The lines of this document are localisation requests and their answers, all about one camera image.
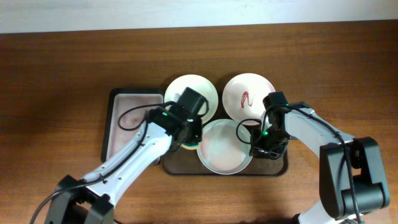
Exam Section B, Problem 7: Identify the green yellow sponge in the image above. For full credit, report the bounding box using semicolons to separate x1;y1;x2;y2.
181;142;201;150

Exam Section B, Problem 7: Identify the light blue plate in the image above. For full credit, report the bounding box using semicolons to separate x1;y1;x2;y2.
197;119;252;175

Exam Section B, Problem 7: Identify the cream plate with red stain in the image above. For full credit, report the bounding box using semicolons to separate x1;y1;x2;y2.
164;75;218;124

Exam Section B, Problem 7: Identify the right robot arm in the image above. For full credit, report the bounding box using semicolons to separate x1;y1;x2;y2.
249;92;391;223

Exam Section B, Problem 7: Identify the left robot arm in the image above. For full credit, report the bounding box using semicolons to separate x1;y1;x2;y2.
44;87;209;223

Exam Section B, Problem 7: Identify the large brown serving tray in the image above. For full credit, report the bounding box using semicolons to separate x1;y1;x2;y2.
161;148;289;177

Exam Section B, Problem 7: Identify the small wet sponge tray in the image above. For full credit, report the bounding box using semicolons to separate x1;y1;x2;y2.
101;88;164;162

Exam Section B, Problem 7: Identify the pink plate with red stain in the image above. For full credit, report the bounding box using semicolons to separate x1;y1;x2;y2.
222;73;275;122

